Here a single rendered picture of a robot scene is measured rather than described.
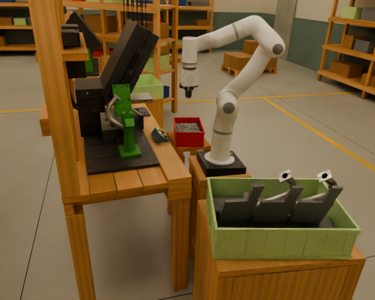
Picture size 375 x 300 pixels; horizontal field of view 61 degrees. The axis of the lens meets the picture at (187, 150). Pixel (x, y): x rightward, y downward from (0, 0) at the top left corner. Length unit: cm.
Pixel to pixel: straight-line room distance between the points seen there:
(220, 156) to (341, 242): 82
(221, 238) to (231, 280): 19
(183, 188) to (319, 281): 82
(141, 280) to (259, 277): 115
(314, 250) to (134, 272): 140
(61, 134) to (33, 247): 147
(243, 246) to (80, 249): 95
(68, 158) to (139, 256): 123
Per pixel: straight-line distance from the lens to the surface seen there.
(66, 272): 262
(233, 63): 833
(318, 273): 164
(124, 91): 222
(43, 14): 148
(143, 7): 486
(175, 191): 184
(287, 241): 148
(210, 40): 182
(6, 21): 1092
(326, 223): 173
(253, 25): 182
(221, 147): 194
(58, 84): 152
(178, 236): 205
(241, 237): 142
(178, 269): 225
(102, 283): 248
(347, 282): 178
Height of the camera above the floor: 184
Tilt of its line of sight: 26 degrees down
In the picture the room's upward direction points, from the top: 2 degrees clockwise
